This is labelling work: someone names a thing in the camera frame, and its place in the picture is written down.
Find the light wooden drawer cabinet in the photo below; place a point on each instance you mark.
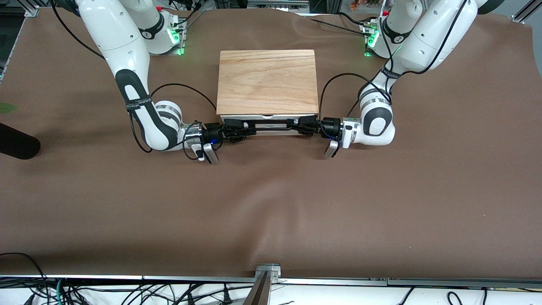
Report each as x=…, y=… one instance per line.
x=266, y=80

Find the aluminium table edge rail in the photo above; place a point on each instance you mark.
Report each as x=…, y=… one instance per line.
x=190, y=278

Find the aluminium post with bracket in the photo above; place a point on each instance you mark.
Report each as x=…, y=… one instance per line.
x=264, y=271

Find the brown table cloth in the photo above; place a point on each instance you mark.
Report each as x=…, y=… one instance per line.
x=271, y=203

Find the grey background equipment box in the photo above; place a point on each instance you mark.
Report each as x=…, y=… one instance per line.
x=277, y=4

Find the wooden drawer with white front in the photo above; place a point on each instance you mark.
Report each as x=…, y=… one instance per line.
x=279, y=116

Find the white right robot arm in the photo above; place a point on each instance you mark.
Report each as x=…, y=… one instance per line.
x=127, y=46

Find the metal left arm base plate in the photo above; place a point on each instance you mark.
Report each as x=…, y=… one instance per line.
x=367, y=54

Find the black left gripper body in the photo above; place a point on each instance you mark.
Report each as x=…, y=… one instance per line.
x=328, y=127

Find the orange background object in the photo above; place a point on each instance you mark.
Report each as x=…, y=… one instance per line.
x=364, y=5

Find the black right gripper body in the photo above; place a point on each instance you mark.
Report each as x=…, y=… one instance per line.
x=210, y=131

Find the black cylindrical object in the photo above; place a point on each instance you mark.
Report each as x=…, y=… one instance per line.
x=17, y=144

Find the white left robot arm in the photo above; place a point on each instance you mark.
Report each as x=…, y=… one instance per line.
x=432, y=34

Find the aluminium frame profile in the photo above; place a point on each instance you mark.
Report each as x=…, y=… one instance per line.
x=32, y=11

